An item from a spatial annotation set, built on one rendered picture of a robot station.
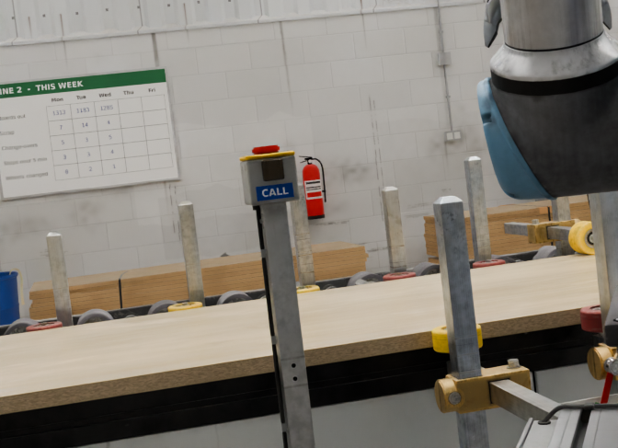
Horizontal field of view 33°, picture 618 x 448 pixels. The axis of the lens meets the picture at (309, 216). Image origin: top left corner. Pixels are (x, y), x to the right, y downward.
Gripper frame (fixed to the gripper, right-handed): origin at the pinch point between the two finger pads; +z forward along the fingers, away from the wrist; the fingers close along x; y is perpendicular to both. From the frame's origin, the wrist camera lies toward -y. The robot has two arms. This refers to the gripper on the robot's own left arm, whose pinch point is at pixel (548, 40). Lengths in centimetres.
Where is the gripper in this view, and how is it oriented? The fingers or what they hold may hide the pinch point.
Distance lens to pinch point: 133.5
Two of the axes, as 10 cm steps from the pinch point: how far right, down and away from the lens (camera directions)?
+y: -3.2, 0.9, -9.4
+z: 1.2, 9.9, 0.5
